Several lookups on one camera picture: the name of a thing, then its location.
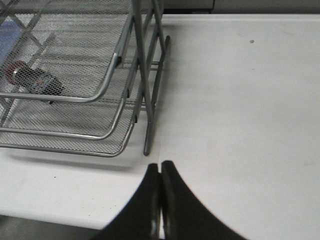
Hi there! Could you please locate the mesh rack tray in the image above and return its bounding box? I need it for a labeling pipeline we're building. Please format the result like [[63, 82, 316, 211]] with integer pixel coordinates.
[[0, 46, 136, 140], [0, 120, 135, 158], [0, 0, 140, 105]]

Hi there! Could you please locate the red emergency push button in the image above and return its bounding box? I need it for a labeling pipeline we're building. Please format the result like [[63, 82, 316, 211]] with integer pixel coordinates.
[[5, 60, 64, 96]]

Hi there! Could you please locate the grey metal rack frame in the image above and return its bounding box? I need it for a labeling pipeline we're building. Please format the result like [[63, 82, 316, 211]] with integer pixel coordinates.
[[124, 0, 170, 155]]

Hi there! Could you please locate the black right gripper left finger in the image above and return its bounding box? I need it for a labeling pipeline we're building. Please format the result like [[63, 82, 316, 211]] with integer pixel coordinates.
[[92, 163, 160, 240]]

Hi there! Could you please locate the blue plastic tray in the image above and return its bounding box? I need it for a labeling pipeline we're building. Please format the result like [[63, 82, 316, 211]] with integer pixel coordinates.
[[0, 20, 22, 76]]

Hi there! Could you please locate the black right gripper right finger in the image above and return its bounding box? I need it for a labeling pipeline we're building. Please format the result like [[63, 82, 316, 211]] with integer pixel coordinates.
[[161, 160, 244, 240]]

